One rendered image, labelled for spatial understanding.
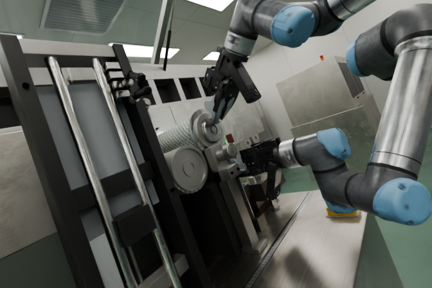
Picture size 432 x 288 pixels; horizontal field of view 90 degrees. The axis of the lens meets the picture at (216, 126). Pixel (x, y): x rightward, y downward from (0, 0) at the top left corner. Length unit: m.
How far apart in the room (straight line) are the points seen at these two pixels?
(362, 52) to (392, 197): 0.40
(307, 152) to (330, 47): 4.61
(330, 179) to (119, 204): 0.44
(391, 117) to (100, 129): 0.52
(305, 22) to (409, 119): 0.26
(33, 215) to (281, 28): 0.76
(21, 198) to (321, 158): 0.76
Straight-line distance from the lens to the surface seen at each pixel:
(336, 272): 0.55
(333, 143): 0.54
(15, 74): 0.36
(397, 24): 0.66
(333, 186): 0.56
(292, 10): 0.48
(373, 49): 0.70
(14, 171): 0.79
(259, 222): 0.75
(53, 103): 0.39
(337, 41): 5.10
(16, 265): 0.79
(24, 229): 0.78
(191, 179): 0.58
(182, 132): 0.66
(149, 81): 1.04
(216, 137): 0.65
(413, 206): 0.48
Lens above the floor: 1.23
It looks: 3 degrees up
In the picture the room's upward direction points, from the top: 21 degrees counter-clockwise
